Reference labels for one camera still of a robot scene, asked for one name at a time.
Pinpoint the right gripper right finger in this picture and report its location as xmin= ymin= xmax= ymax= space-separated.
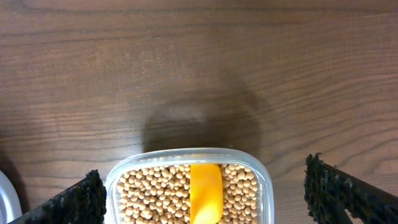
xmin=304 ymin=154 xmax=397 ymax=224

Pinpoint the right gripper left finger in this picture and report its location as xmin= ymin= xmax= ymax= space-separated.
xmin=10 ymin=170 xmax=107 ymax=224

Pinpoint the yellow measuring scoop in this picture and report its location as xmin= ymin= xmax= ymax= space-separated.
xmin=190 ymin=164 xmax=223 ymax=224

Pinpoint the white digital kitchen scale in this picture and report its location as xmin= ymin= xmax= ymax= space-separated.
xmin=0 ymin=172 xmax=22 ymax=224

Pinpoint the clear plastic container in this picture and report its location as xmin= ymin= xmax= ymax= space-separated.
xmin=104 ymin=147 xmax=275 ymax=224

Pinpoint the soybeans pile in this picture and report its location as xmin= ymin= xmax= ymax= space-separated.
xmin=116 ymin=164 xmax=259 ymax=223

